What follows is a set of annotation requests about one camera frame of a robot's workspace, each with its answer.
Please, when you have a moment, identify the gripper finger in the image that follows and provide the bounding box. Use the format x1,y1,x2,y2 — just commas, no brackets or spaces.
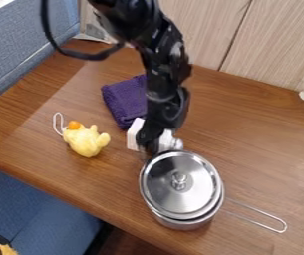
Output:
125,117,148,152
156,128,186,155

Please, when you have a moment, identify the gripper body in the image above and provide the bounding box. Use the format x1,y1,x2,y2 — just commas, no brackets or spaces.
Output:
135,86,193,149

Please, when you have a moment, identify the silver pot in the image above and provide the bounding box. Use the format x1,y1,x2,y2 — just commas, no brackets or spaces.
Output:
138,149,290,234

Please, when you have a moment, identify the purple cloth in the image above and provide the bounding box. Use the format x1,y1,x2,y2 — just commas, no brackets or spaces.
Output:
99,73,152,130

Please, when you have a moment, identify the silver lid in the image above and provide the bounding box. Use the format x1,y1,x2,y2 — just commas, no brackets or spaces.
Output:
138,149,225,220

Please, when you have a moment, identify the yellow plush duck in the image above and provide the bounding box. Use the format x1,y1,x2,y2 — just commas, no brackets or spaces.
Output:
51,112,112,159

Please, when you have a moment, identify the black cable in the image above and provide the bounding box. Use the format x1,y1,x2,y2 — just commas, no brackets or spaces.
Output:
39,0,127,62

